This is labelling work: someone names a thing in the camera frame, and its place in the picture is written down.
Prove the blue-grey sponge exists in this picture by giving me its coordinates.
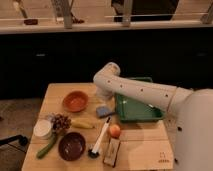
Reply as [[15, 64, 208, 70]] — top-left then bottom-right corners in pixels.
[[96, 106, 114, 118]]

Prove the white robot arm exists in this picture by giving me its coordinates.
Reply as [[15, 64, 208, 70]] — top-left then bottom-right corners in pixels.
[[93, 62, 213, 171]]

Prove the orange-red bowl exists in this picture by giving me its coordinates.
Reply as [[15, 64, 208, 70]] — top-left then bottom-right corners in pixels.
[[62, 91, 88, 113]]

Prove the dark red bowl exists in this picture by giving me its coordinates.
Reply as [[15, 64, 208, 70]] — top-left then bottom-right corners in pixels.
[[58, 132, 86, 161]]

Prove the green plastic tray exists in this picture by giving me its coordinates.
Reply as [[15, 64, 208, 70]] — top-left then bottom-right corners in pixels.
[[115, 94, 164, 123]]

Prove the yellow banana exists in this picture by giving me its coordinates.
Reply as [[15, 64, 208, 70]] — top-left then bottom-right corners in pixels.
[[71, 119, 94, 129]]

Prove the orange fruit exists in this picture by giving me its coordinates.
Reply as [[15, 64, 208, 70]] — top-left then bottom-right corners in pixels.
[[109, 124, 121, 138]]

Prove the wooden table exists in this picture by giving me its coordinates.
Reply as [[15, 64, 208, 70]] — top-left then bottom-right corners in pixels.
[[22, 83, 173, 171]]

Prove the small brown box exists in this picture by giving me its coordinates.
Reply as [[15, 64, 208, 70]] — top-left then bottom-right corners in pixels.
[[103, 138, 120, 167]]

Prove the bunch of purple grapes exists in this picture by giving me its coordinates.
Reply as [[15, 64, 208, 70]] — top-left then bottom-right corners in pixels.
[[52, 114, 71, 134]]

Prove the white dish brush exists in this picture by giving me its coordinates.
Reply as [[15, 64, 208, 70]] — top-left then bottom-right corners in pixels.
[[88, 117, 111, 158]]

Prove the white round container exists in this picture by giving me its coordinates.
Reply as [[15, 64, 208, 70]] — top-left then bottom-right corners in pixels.
[[33, 119, 52, 139]]

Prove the green cucumber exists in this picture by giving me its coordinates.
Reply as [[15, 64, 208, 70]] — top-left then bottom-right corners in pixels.
[[36, 134, 58, 159]]

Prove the black chair base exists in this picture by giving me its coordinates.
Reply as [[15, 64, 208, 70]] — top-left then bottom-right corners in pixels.
[[0, 135, 28, 146]]

